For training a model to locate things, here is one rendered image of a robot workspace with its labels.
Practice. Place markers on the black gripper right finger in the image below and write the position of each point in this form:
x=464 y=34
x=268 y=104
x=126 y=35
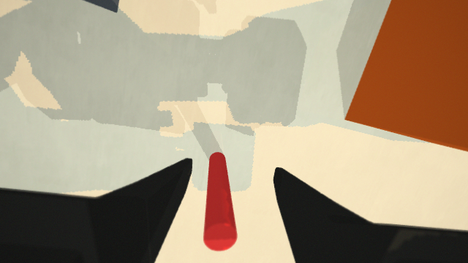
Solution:
x=320 y=230

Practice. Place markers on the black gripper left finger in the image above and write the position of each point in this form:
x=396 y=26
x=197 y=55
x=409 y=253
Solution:
x=128 y=225

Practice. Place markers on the red peg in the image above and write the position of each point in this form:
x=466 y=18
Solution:
x=220 y=231

